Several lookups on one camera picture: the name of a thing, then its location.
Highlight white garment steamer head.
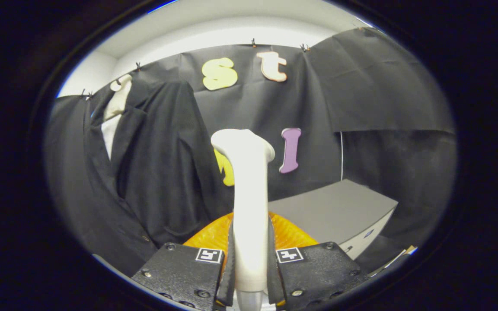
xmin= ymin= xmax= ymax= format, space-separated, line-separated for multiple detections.
xmin=211 ymin=129 xmax=275 ymax=294

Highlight black backdrop cloth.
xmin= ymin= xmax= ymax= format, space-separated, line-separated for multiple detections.
xmin=45 ymin=27 xmax=457 ymax=277

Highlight white clothes hanger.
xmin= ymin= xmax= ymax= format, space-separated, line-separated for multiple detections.
xmin=103 ymin=74 xmax=133 ymax=121

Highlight black suit jacket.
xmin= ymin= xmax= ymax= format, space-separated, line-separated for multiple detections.
xmin=83 ymin=80 xmax=232 ymax=277

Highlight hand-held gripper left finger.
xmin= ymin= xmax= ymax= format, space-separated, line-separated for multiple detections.
xmin=131 ymin=212 xmax=236 ymax=311

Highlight grey cabinet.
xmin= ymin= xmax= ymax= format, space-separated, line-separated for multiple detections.
xmin=268 ymin=179 xmax=399 ymax=260

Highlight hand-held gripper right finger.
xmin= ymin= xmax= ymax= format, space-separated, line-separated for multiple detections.
xmin=267 ymin=212 xmax=370 ymax=311

